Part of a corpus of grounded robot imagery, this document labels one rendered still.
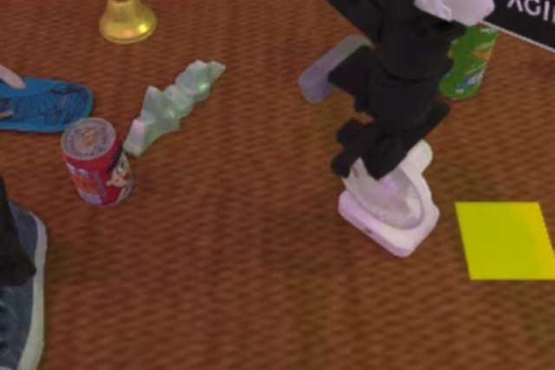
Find black object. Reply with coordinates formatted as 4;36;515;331
0;176;37;289

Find yellow square paper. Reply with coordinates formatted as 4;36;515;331
454;201;555;281

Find pale lilac rounded bar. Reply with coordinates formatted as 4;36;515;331
297;34;375;105

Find red soda can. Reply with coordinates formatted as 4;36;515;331
61;117;135;208

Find blue flip-flop sandal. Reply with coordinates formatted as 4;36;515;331
0;64;95;134

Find green soda can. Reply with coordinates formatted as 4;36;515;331
437;23;500;101

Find pale green jagged crystal ornament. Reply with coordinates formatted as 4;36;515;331
123;59;227;157

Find blue denim sneaker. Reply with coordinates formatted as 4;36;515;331
0;199;49;370

